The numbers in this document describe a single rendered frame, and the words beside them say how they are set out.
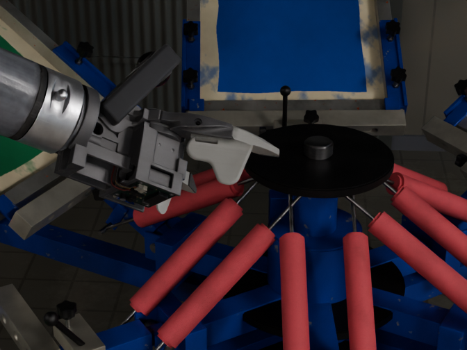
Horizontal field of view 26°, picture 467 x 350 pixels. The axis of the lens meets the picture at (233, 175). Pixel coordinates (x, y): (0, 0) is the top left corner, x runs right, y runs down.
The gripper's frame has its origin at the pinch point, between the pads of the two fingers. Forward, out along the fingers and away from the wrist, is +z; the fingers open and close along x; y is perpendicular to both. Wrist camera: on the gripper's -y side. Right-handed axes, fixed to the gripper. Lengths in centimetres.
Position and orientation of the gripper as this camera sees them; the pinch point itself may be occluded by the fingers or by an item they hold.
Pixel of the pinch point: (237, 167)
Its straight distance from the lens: 107.9
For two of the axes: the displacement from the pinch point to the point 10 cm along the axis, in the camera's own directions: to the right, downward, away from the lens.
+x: 6.0, -2.6, -7.6
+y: -1.1, 9.1, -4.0
